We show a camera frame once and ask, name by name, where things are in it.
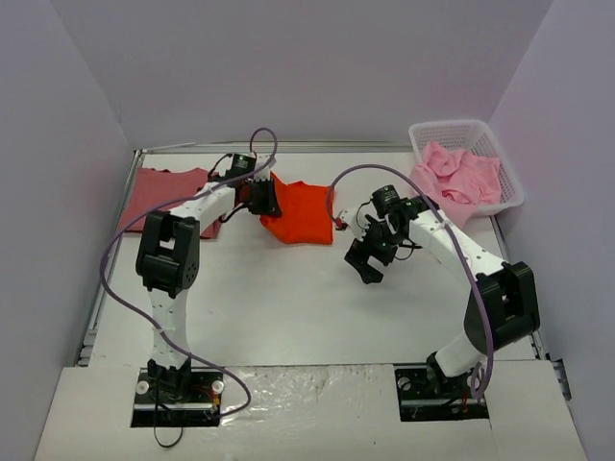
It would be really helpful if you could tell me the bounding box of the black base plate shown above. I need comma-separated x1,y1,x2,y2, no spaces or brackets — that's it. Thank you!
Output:
131,369,225,428
394,364,489,423

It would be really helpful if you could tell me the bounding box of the thin black cable loop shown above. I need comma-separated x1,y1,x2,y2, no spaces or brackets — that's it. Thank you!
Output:
152,398,185,449

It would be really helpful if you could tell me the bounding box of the light pink t shirt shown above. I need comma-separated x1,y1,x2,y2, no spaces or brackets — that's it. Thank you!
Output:
409,141,502,229

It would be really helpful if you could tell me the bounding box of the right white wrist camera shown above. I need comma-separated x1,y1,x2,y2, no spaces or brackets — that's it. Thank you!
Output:
333,206,378,241

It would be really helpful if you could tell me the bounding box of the dusty red folded t shirt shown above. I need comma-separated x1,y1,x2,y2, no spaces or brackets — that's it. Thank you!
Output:
118,168,208,229

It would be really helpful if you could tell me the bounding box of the orange t shirt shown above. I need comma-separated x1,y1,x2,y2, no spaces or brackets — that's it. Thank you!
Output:
259,174,333,246

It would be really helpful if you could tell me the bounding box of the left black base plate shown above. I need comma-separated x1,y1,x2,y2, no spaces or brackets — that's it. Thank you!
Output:
131,369,225,428

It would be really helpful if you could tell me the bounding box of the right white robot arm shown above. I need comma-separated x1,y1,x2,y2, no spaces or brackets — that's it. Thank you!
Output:
334,185,540,397

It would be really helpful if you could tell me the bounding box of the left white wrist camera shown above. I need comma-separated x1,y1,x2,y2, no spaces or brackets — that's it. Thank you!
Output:
251,154,276,182

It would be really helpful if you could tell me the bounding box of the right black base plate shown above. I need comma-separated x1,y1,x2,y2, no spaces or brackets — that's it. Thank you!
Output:
394,364,489,423

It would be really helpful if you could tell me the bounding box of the white plastic basket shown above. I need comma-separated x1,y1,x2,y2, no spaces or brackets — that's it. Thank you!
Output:
408,119,525,217

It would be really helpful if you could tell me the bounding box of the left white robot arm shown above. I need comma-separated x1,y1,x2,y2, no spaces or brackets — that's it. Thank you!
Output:
135,152,282,401

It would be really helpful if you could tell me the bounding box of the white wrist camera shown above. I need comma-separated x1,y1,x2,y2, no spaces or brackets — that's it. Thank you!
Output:
333,206,378,241
251,154,276,182

